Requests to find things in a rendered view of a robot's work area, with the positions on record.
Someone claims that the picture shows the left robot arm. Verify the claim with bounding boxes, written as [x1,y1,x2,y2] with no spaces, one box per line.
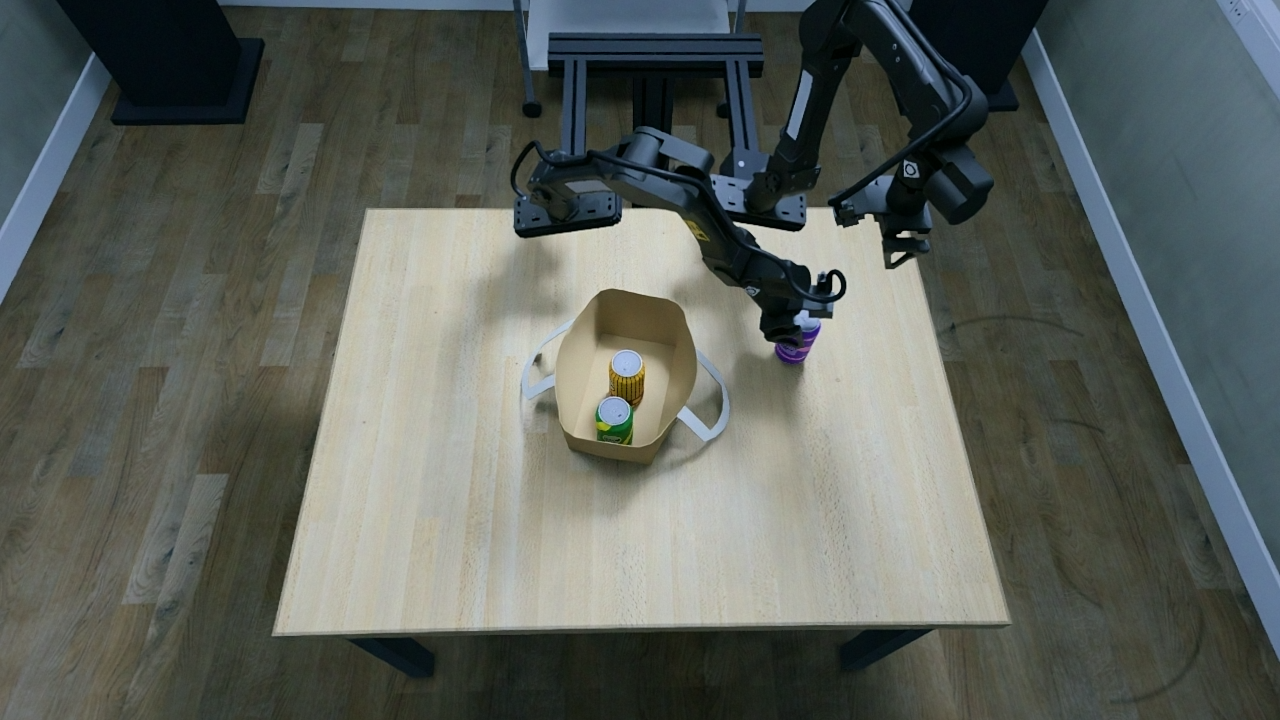
[710,0,995,225]

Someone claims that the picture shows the purple drink can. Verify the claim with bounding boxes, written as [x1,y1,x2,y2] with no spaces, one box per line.
[774,310,820,364]

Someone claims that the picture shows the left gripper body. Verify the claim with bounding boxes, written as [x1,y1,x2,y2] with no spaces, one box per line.
[838,170,933,251]

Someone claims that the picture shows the tan bag floor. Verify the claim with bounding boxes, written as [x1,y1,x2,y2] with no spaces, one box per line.
[573,333,676,447]

